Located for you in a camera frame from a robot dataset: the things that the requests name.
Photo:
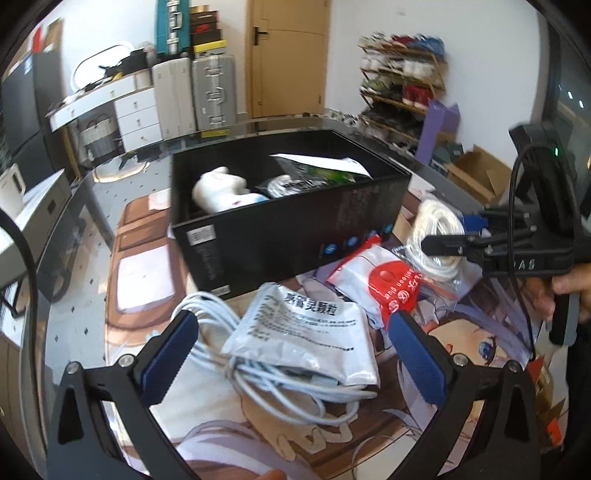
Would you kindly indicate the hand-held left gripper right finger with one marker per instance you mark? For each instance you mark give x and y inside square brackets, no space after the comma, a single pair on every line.
[415,357]

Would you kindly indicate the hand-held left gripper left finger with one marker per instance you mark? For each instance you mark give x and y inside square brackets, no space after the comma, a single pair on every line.
[167,357]

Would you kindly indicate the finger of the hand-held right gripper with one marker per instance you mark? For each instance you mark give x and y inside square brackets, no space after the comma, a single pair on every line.
[475,224]
[443,244]

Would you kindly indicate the red label plastic bag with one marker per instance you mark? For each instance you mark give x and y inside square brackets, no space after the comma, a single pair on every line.
[383,281]

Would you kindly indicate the silver medicine pouch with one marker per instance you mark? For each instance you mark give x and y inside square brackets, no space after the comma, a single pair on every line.
[304,332]

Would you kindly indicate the green white pouch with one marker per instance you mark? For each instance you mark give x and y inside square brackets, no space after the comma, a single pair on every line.
[323,166]

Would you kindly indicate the black cardboard box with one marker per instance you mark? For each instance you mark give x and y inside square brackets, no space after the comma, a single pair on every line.
[277,230]

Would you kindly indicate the white plush toy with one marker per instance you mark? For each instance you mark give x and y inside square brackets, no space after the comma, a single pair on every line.
[217,189]

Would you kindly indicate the person's right hand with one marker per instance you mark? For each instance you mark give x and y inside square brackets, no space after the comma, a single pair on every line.
[577,282]

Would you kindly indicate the open cardboard box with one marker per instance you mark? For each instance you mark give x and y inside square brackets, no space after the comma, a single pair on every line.
[480,170]

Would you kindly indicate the printed anime mat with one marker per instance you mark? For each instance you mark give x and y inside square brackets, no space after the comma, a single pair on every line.
[138,277]

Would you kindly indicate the purple box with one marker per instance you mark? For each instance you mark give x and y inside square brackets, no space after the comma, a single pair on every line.
[436,129]

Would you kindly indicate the wooden shoe rack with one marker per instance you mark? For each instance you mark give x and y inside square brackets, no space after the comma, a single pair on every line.
[441,74]

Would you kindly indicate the group of assorted shoes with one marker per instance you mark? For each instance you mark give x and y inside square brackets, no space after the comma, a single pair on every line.
[401,69]

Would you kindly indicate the grey side table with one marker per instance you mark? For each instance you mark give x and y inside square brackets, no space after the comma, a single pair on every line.
[41,207]

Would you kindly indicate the wicker basket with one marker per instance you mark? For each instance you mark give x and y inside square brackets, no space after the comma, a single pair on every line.
[99,138]

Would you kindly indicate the wooden door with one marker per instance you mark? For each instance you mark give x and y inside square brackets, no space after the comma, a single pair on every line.
[291,69]

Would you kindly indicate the white electric kettle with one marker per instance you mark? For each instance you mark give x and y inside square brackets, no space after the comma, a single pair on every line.
[11,184]

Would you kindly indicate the white dresser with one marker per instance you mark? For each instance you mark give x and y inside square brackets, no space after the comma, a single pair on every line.
[136,115]

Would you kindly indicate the white suitcase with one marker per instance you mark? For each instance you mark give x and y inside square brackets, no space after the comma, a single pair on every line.
[173,97]

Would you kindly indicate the silver suitcase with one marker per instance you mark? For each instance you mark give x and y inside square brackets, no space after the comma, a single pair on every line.
[214,92]

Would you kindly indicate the dark grey refrigerator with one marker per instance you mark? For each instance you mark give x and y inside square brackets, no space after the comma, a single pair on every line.
[27,101]

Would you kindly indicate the black handbag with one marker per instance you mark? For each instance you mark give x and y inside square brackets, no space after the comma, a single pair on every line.
[137,61]

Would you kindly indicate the oval mirror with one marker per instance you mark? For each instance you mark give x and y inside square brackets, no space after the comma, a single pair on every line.
[92,64]

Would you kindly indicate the yellow black shoe box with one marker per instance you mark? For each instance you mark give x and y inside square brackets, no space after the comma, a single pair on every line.
[211,50]

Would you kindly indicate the black shoe box red logo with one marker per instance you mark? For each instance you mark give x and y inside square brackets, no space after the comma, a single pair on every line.
[207,30]

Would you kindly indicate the teal suitcase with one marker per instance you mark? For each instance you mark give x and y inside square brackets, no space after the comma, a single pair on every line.
[166,27]

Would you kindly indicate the tan shoe box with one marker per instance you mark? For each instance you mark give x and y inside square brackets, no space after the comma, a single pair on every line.
[203,10]

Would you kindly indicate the brown cardboard box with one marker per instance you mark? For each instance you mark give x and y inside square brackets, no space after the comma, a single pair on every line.
[53,34]

